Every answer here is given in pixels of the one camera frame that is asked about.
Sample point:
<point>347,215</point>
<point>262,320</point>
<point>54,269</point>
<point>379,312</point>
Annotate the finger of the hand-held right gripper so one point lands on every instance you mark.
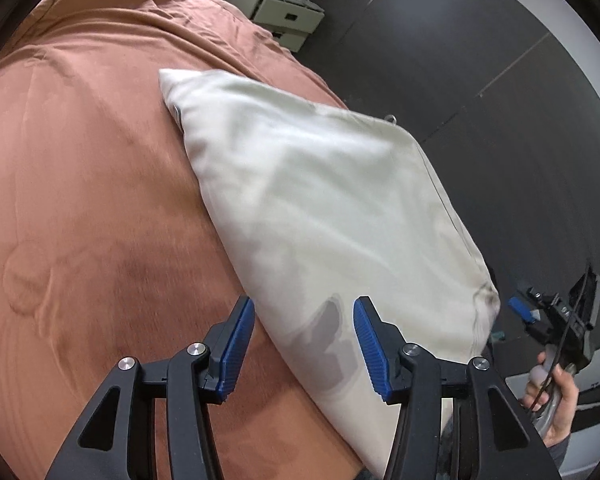
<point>517,306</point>

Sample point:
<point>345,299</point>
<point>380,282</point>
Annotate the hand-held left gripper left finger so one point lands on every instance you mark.
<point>237,345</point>

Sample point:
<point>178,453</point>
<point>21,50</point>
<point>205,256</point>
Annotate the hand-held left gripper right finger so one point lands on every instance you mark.
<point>370,345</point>

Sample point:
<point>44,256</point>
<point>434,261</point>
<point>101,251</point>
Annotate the cream jacket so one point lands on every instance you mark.
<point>330,200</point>

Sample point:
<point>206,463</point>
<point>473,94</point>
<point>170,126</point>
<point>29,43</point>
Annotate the person's right forearm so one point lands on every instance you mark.
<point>560,452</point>

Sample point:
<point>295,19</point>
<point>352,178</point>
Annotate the person's right hand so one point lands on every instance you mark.
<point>566,402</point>

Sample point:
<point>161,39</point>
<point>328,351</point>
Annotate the orange blanket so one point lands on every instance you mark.
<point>80,185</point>

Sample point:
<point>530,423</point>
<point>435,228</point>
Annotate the white nightstand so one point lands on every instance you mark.
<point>280,12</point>

